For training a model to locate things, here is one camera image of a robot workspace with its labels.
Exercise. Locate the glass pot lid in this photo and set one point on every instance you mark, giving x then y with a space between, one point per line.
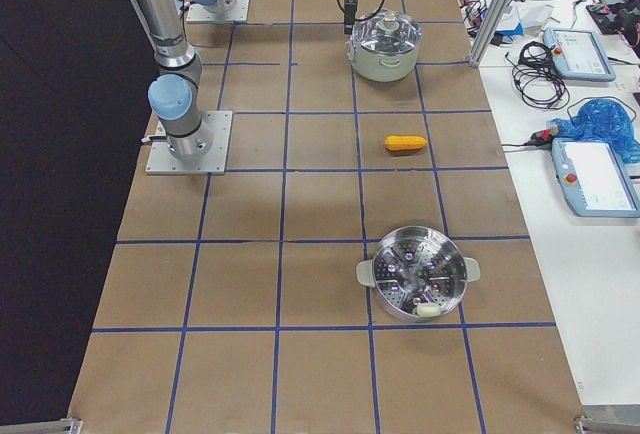
389 32

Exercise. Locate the yellow corn cob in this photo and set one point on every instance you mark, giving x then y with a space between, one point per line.
404 143

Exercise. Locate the pale green cooking pot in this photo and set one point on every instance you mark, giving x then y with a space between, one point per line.
381 67

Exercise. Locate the steel steamer basket pot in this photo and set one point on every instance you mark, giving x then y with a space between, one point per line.
418 274

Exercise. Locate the white box on desk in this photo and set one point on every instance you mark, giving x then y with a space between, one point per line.
520 18

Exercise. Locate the upper teach pendant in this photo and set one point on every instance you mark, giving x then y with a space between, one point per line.
578 55

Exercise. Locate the teach pendant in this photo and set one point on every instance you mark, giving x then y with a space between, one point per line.
593 179
578 55

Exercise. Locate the blue plastic bag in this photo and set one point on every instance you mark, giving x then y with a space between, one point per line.
605 119

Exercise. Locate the lower teach pendant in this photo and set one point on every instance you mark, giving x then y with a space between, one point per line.
593 179

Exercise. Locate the aluminium frame post right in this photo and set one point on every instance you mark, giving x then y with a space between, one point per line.
486 31

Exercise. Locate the metal corner bracket right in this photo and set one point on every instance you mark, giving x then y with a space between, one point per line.
587 425

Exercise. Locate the metal corner bracket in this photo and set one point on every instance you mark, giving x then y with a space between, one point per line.
587 425
61 426

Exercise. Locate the metal corner bracket left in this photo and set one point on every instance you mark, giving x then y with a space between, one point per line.
61 426

